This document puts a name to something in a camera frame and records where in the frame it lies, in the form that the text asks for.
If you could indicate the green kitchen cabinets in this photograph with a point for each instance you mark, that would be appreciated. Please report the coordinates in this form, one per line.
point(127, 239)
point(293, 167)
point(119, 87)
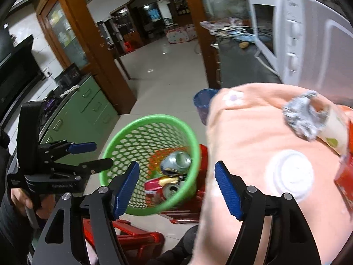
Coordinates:
point(91, 107)

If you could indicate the cream paper cup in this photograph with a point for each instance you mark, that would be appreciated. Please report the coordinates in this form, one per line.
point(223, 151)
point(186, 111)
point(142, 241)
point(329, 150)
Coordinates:
point(335, 127)

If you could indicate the white round lid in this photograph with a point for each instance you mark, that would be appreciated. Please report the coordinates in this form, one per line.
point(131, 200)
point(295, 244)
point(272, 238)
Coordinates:
point(289, 175)

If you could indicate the red gold drink can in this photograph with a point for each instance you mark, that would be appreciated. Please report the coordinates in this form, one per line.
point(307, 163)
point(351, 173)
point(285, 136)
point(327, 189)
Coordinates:
point(157, 183)

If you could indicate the white microwave oven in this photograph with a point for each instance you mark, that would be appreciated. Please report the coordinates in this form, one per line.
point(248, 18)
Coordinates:
point(317, 47)

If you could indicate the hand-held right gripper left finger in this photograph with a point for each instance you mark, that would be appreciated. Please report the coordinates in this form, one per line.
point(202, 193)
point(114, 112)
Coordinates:
point(125, 190)

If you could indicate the small yellow object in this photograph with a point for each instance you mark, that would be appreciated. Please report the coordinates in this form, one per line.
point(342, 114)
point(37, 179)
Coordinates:
point(244, 44)

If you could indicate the person's dark trouser leg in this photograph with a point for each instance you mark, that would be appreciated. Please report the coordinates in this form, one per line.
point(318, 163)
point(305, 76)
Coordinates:
point(179, 248)

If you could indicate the peach floral blanket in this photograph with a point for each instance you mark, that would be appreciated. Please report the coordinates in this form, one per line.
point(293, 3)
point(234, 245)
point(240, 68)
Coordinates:
point(248, 143)

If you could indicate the wooden glass-door cabinet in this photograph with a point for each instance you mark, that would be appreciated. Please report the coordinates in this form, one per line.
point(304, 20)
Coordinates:
point(91, 47)

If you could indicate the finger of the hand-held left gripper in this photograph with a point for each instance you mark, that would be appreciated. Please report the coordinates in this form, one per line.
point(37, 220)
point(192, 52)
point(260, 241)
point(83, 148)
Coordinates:
point(81, 147)
point(93, 166)

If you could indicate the wooden door frame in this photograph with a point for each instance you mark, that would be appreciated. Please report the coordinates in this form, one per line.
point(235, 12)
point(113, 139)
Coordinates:
point(195, 19)

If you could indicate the red printed paper cup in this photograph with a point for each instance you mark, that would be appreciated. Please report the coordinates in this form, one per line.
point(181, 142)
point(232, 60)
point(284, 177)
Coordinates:
point(346, 183)

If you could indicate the person's left hand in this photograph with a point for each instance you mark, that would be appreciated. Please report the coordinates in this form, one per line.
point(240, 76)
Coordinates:
point(19, 197)

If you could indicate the person's left forearm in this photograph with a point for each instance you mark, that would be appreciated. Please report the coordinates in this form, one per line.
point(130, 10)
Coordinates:
point(11, 232)

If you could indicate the blue waste bin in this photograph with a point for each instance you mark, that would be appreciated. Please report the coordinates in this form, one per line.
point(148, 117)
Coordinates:
point(202, 103)

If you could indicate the floral storage box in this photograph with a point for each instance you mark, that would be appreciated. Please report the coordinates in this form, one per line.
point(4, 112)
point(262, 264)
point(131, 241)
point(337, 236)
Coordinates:
point(191, 31)
point(176, 37)

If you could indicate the red soda can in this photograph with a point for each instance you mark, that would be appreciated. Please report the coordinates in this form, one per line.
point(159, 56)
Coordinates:
point(176, 161)

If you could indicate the red plastic stool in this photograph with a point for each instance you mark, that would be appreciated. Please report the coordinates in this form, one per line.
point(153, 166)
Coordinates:
point(132, 236)
point(202, 157)

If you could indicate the crumpled silver foil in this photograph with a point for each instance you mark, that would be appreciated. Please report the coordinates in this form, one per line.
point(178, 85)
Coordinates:
point(300, 118)

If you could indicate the small red stool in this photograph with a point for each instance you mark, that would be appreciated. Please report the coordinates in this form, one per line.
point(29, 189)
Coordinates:
point(129, 47)

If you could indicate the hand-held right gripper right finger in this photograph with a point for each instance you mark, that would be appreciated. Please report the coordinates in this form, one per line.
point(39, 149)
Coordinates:
point(229, 190)

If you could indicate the green plastic mesh basket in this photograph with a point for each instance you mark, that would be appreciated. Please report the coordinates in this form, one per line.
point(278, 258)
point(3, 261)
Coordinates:
point(165, 208)

